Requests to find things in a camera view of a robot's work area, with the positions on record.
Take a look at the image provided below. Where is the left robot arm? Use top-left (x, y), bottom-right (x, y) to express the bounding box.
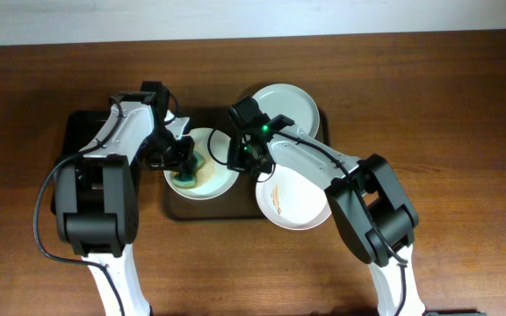
top-left (54, 81), bottom-right (204, 315)

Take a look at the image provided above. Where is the green and yellow sponge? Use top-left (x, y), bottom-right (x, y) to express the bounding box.
top-left (171, 152), bottom-right (205, 189)

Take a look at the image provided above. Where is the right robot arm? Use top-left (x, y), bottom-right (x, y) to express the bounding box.
top-left (227, 97), bottom-right (425, 315)

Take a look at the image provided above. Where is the brown translucent serving tray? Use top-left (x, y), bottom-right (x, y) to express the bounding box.
top-left (162, 104), bottom-right (331, 222)

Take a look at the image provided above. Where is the pale grey plate top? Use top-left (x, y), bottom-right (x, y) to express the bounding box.
top-left (253, 83), bottom-right (320, 138)

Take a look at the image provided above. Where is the black rectangular sponge tray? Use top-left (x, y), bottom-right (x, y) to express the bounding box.
top-left (50, 110), bottom-right (142, 216)

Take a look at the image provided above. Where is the white plate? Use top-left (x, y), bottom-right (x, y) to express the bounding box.
top-left (163, 127), bottom-right (239, 200)
top-left (255, 165), bottom-right (331, 231)

